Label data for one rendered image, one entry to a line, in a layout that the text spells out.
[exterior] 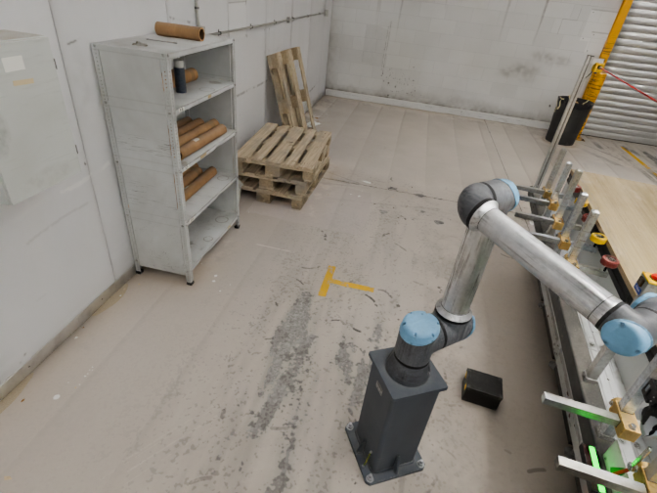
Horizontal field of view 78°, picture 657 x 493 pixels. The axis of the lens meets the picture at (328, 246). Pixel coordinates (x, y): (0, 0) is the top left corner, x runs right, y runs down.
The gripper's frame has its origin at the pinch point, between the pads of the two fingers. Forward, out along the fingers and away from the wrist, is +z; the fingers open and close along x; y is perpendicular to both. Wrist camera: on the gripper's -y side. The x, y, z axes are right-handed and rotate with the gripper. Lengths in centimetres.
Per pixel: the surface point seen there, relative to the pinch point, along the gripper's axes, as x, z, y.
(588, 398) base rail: -5, 31, 39
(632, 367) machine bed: -28, 31, 65
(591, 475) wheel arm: 9.1, 15.4, -6.6
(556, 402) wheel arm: 14.1, 17.0, 18.4
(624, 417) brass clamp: -6.4, 15.6, 19.7
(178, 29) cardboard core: 248, -59, 154
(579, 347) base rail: -8, 31, 68
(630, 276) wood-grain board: -29, 11, 107
